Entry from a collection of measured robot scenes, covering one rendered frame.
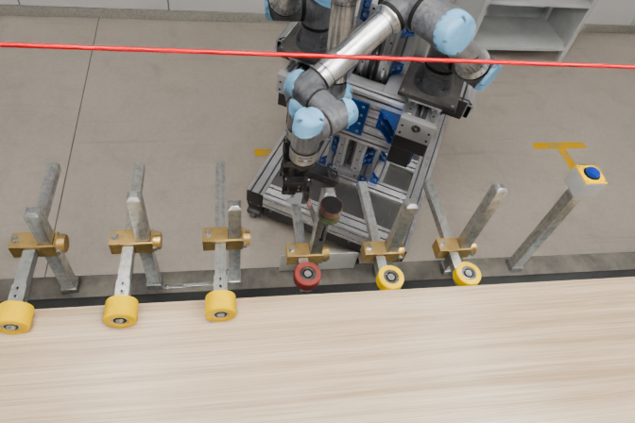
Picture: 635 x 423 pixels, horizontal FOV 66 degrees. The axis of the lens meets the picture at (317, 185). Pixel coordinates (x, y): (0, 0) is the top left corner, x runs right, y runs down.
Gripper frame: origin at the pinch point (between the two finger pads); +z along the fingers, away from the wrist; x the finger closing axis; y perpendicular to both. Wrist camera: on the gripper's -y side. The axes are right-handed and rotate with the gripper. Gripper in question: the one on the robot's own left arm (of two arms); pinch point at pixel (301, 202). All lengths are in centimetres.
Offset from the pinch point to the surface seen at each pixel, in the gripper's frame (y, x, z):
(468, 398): -38, 57, 11
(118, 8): 97, -250, 93
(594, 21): -299, -262, 89
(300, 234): -0.7, 1.7, 14.6
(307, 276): -0.6, 19.2, 10.1
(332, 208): -4.7, 13.7, -15.5
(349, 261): -18.3, 5.7, 25.7
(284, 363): 8.1, 44.0, 10.6
